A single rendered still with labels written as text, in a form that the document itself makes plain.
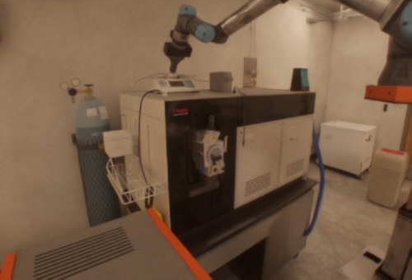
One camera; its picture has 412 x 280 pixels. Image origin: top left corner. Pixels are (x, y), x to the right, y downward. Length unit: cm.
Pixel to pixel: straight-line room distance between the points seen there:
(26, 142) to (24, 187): 35
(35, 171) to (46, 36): 101
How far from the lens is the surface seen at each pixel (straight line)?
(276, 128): 134
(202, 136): 88
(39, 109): 190
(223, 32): 101
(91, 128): 155
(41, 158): 198
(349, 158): 400
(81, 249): 62
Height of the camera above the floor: 151
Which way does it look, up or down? 12 degrees down
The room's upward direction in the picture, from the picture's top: straight up
